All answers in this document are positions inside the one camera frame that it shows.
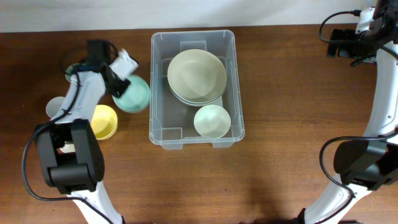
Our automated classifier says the cream plastic cup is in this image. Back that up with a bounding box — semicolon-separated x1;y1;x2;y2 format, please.
60;141;75;153

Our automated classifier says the left black cable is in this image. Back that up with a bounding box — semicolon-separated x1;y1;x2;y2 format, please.
21;40;121;224

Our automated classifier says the cream wide bowl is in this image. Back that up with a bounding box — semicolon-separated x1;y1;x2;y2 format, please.
171;90;222;106
167;49;228;103

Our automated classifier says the blue wide bowl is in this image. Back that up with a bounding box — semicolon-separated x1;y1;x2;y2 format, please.
169;86;227;106

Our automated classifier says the white small bowl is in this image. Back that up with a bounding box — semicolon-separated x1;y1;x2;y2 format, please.
193;105;231;138

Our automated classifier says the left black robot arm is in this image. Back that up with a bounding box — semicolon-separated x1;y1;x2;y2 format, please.
21;39;139;223

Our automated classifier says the green small bowl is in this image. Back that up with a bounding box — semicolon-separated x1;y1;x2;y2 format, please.
113;75;150;113

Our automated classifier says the clear plastic storage bin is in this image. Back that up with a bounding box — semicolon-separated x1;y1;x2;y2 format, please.
149;30;245;150

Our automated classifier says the green plastic cup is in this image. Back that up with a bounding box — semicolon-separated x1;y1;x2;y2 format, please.
65;63;80;82

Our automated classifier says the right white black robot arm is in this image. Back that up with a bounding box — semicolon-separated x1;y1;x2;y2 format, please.
294;0;397;223

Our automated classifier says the yellow small bowl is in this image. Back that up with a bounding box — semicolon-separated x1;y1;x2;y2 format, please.
91;105;118;140

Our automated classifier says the grey plastic cup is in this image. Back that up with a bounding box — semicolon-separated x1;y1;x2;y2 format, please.
45;96;65;118

